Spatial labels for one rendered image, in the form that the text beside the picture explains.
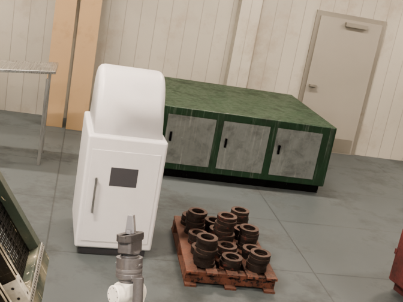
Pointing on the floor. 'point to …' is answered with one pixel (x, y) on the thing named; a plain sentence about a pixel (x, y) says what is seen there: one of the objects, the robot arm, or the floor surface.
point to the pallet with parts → (222, 250)
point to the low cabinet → (244, 136)
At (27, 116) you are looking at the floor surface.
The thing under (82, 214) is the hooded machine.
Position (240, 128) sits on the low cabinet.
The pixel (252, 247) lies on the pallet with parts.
